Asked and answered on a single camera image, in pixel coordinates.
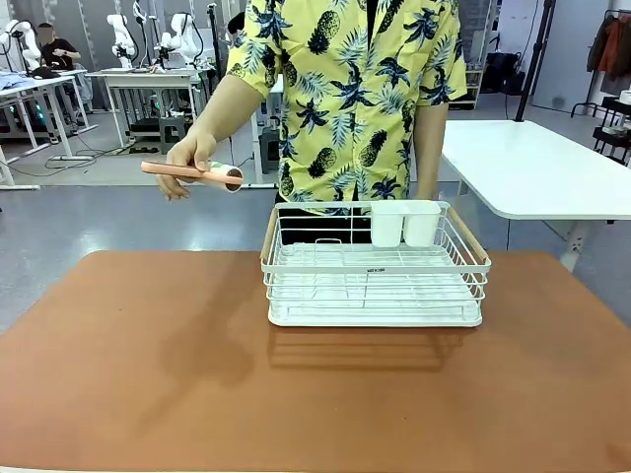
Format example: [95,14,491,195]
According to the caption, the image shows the person's right hand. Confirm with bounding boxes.
[156,125,219,201]

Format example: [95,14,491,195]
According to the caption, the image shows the pink-handled lint roller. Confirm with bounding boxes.
[140,160,245,194]

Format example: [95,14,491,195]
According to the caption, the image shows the white wire dish rack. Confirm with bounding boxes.
[259,200,493,329]

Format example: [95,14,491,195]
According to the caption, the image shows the person's left forearm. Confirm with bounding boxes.
[415,101,449,191]

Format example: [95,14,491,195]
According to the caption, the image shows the person's right forearm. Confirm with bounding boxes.
[189,73,270,145]

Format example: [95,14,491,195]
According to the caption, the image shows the grey plastic stool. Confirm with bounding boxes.
[158,115,191,156]

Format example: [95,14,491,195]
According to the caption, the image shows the white plastic cutlery holder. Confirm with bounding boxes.
[369,200,443,248]

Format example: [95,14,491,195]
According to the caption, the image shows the dark grey stool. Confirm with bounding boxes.
[258,125,282,174]

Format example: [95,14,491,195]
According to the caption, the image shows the white rounded table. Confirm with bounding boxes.
[440,119,631,273]

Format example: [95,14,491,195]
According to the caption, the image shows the white shoe shelf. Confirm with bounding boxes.
[447,67,485,111]

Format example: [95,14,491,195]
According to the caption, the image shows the black trousers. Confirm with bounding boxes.
[273,190,372,247]

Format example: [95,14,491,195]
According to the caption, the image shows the person in pineapple shirt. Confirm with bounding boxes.
[225,0,468,218]

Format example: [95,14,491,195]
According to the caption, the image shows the white drain tray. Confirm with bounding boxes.
[267,295,483,329]

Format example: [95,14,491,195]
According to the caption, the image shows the white desk with clothes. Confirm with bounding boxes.
[0,68,99,191]

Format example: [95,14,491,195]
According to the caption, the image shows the seated person in black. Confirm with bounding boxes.
[37,22,83,71]

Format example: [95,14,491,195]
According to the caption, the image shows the black tripod stand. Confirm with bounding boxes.
[514,0,557,123]

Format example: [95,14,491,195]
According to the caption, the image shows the black utility cart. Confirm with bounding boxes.
[591,96,631,168]

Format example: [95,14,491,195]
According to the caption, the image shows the clothes rack with garments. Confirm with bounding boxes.
[570,8,631,119]

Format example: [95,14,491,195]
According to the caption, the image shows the white frame desk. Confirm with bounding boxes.
[86,67,208,149]

